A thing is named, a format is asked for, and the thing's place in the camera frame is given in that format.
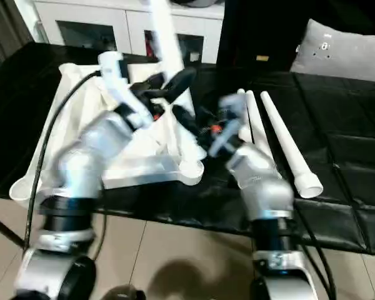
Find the black work mat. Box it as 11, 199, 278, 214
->
0, 42, 375, 256

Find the white plastic table top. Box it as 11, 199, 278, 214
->
9, 61, 206, 201

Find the white glass-door cabinet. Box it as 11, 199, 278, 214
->
32, 0, 224, 65

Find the red bottle behind glass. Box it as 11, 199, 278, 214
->
145, 31, 154, 57

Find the white plastic table leg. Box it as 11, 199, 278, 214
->
259, 91, 324, 200
236, 88, 254, 143
244, 89, 271, 151
142, 0, 186, 90

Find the black metal frame bar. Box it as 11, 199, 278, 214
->
0, 212, 23, 248

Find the grey helmet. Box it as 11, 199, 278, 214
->
173, 0, 223, 8

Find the grey cushion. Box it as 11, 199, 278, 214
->
290, 18, 375, 84

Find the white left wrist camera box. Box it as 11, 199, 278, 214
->
97, 51, 154, 129

